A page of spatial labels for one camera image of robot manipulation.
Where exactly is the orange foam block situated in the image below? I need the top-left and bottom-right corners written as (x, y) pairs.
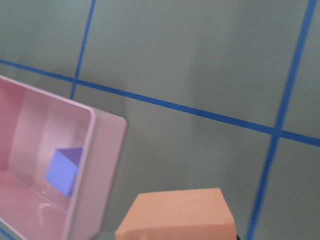
top-left (114, 188), bottom-right (237, 240)

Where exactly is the purple foam block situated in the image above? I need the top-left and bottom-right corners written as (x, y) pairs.
top-left (45, 147), bottom-right (83, 198)

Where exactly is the pink plastic bin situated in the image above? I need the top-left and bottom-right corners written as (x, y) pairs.
top-left (0, 76), bottom-right (128, 240)

